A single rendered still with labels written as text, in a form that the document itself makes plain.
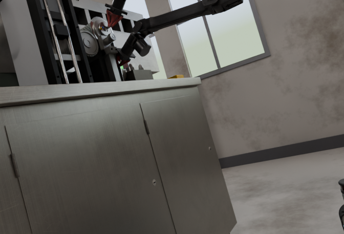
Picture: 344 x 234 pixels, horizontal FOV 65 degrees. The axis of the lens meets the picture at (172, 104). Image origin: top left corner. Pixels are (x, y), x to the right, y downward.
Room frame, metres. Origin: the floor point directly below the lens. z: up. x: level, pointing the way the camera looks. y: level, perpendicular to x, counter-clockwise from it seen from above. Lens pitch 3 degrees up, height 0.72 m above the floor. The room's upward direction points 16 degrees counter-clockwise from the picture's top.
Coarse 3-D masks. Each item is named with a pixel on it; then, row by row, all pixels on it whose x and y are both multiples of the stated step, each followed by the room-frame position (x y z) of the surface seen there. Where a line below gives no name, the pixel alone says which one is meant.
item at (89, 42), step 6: (84, 30) 1.24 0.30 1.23; (84, 36) 1.23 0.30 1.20; (90, 36) 1.26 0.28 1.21; (84, 42) 1.22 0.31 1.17; (90, 42) 1.25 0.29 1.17; (96, 42) 1.28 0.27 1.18; (84, 48) 1.22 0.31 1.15; (90, 48) 1.25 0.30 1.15; (96, 48) 1.28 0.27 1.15; (90, 54) 1.23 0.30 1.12
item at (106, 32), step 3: (99, 24) 1.30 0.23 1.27; (102, 24) 1.32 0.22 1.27; (105, 24) 1.34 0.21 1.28; (99, 27) 1.30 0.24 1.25; (105, 27) 1.34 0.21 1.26; (99, 30) 1.30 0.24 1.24; (102, 30) 1.31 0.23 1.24; (105, 30) 1.33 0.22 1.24; (108, 30) 1.34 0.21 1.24; (102, 33) 1.31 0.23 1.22; (105, 33) 1.32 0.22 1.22; (108, 33) 1.34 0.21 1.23
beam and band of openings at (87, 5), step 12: (0, 0) 1.35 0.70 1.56; (72, 0) 1.66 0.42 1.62; (84, 0) 1.74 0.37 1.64; (0, 12) 1.27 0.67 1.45; (84, 12) 1.73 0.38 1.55; (96, 12) 1.83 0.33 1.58; (132, 12) 2.15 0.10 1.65; (84, 24) 1.74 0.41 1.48; (120, 24) 2.00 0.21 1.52; (132, 24) 2.12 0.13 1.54
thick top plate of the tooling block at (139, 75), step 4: (128, 72) 1.42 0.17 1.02; (132, 72) 1.41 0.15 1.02; (136, 72) 1.42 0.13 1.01; (140, 72) 1.45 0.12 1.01; (144, 72) 1.48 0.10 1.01; (148, 72) 1.51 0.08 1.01; (128, 76) 1.42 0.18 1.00; (132, 76) 1.41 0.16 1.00; (136, 76) 1.41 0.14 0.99; (140, 76) 1.44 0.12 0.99; (144, 76) 1.47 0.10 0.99; (148, 76) 1.50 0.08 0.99; (152, 76) 1.53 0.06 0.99; (128, 80) 1.43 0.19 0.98
